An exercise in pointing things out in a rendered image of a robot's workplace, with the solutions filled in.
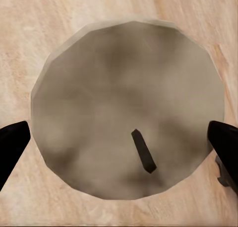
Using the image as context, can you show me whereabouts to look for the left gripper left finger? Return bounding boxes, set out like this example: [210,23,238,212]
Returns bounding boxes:
[0,121,31,191]

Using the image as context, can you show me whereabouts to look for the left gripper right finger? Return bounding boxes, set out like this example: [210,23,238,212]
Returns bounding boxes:
[208,121,238,188]

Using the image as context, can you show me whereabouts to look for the cauldron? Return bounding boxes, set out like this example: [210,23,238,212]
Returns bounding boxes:
[216,155,238,194]

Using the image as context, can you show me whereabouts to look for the pillar candle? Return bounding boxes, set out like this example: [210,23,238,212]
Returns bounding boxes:
[29,14,225,200]

